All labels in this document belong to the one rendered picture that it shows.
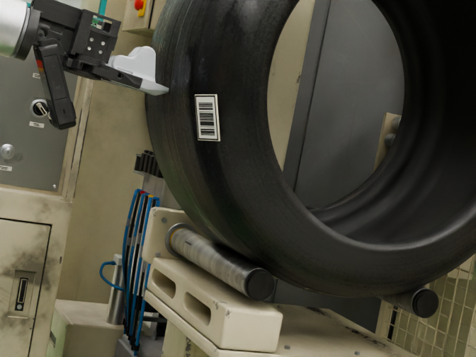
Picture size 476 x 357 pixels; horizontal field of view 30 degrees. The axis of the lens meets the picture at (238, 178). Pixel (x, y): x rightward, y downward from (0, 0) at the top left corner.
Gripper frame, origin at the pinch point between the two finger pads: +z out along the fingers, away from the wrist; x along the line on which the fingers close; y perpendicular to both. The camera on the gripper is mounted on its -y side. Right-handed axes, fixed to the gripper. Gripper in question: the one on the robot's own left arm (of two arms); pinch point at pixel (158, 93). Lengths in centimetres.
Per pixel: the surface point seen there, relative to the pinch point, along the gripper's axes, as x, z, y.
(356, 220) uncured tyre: 15.7, 45.7, -9.4
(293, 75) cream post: 28.4, 32.0, 12.6
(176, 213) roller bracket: 26.1, 17.0, -17.1
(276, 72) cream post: 28.4, 28.6, 12.1
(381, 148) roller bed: 40, 61, 6
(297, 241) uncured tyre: -12.2, 20.9, -14.2
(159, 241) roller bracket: 26.1, 15.5, -22.6
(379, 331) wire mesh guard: 30, 67, -30
